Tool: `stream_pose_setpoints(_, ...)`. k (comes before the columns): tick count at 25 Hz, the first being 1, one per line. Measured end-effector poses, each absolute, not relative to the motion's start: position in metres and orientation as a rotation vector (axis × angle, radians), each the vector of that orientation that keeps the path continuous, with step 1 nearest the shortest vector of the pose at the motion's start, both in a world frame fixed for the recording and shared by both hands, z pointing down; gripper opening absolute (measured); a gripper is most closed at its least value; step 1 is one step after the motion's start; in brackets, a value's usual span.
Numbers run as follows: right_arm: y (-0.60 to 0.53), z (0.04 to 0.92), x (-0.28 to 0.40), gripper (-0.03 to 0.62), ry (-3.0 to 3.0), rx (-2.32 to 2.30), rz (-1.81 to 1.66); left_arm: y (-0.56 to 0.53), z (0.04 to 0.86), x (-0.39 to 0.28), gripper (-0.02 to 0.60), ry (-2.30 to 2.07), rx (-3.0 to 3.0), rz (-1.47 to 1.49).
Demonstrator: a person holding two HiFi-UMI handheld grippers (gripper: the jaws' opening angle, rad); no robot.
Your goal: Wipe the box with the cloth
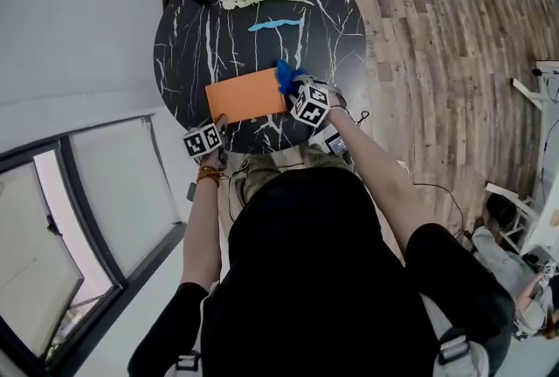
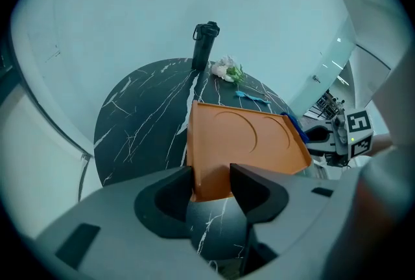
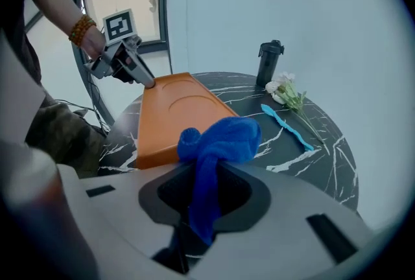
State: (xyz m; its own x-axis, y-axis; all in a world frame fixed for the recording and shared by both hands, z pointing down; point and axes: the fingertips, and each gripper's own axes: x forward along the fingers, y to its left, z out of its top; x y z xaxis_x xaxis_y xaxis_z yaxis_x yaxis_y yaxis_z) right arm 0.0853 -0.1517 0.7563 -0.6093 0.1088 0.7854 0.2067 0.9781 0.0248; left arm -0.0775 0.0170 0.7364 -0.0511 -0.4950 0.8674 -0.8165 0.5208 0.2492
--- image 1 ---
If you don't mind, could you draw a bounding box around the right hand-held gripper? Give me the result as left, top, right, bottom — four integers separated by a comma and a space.
288, 75, 349, 129

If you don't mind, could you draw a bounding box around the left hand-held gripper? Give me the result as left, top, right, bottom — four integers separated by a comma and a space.
182, 113, 230, 160

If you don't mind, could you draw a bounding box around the orange box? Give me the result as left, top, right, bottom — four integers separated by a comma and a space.
204, 66, 289, 125

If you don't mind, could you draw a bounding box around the blue cloth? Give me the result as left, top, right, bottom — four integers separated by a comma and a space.
275, 58, 309, 96

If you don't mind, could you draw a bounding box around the person's right forearm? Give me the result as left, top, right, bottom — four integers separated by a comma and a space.
325, 106, 438, 267

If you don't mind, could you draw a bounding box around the person's left forearm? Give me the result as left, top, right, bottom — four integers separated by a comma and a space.
180, 150, 224, 293

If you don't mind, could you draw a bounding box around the small screen device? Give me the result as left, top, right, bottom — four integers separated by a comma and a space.
323, 133, 350, 157

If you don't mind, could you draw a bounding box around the light blue strip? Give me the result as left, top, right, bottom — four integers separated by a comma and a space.
247, 19, 303, 32

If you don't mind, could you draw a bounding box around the black-framed window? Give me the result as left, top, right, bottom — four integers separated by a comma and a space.
0, 113, 187, 377

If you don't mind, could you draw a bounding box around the person's black shirt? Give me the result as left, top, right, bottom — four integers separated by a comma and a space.
127, 168, 516, 377

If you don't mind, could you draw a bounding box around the black stool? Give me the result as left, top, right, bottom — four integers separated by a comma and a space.
486, 193, 519, 228

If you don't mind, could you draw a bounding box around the white desk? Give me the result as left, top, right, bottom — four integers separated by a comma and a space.
510, 59, 559, 254

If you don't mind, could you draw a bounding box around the amber bead bracelet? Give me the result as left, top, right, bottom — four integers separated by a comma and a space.
196, 164, 222, 188

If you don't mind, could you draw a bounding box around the black cable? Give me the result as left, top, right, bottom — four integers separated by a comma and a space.
412, 182, 466, 236

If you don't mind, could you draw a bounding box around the grey backpack strap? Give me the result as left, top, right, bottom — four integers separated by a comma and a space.
174, 278, 219, 377
418, 291, 490, 377

